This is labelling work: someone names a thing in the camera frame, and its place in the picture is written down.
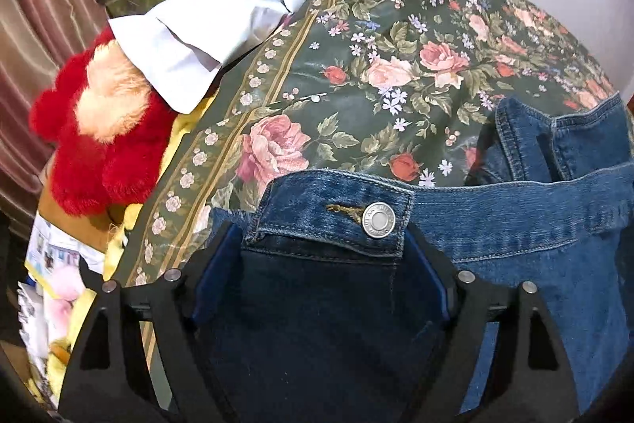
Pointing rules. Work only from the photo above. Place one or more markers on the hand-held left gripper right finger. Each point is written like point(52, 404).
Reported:
point(438, 284)

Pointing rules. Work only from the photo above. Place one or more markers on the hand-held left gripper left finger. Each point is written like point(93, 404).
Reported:
point(210, 279)

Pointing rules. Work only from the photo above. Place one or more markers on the blue denim jacket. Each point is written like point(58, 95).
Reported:
point(520, 254)

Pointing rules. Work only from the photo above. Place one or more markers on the brown cardboard box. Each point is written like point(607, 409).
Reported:
point(74, 225)

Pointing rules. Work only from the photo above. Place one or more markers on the pink plush toy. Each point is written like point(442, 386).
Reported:
point(64, 299)

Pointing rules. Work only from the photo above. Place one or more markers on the colourful picture book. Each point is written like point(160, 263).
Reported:
point(49, 249)

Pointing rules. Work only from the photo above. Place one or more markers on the red plush toy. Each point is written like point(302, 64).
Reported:
point(99, 155)

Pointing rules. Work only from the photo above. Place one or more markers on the dark floral bed cover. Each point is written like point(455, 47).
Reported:
point(346, 81)

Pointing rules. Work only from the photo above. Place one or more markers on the white pillow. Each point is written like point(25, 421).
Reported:
point(198, 31)

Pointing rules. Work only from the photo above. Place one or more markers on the striped brown curtain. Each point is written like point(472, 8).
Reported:
point(44, 31)

